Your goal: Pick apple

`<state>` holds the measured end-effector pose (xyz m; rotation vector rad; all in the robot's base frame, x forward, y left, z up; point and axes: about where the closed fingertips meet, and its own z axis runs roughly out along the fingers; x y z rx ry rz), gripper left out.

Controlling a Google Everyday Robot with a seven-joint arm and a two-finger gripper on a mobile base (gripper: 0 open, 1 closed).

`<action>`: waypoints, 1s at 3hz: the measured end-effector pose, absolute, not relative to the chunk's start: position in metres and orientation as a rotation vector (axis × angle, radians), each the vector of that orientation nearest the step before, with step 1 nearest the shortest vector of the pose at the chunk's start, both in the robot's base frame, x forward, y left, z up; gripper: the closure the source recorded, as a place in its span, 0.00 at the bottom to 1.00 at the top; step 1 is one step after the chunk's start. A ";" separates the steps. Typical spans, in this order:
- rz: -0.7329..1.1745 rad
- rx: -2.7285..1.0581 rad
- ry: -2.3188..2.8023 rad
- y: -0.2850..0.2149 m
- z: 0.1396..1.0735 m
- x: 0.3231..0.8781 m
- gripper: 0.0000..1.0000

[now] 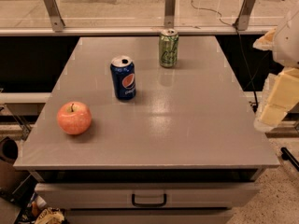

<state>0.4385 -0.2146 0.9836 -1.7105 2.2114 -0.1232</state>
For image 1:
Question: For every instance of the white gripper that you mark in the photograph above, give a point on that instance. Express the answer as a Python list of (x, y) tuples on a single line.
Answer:
[(290, 46)]

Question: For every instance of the red apple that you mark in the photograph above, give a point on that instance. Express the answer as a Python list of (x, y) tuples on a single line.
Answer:
[(74, 118)]

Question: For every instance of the black bar on floor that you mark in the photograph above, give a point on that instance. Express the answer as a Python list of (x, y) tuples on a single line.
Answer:
[(287, 156)]

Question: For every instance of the green soda can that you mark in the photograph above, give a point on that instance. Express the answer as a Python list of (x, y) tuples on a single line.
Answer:
[(168, 47)]

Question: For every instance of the blue Pepsi can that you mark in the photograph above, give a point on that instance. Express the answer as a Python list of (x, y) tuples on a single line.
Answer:
[(123, 75)]

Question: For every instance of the lower grey drawer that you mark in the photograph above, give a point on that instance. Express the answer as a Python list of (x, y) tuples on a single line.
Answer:
[(149, 216)]

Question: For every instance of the crumpled snack bag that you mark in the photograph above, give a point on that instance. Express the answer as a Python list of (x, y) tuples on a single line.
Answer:
[(50, 216)]

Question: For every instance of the dark bin at left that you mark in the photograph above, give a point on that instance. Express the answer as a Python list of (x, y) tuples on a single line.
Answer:
[(8, 150)]

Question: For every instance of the right metal bracket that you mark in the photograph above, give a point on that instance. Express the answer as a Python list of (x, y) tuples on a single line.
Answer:
[(242, 21)]

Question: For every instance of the metal bracket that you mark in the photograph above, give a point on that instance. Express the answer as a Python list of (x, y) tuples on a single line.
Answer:
[(56, 21), (242, 21), (169, 13)]

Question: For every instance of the middle metal bracket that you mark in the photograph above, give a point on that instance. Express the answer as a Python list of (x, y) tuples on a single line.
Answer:
[(169, 13)]

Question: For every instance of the glass barrier rail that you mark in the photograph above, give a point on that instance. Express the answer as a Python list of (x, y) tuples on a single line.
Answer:
[(105, 31)]

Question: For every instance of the grey drawer with black handle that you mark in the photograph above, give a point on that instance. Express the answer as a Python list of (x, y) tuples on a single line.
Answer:
[(147, 195)]

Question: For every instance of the left metal bracket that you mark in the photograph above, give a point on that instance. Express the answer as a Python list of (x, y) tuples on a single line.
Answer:
[(56, 21)]

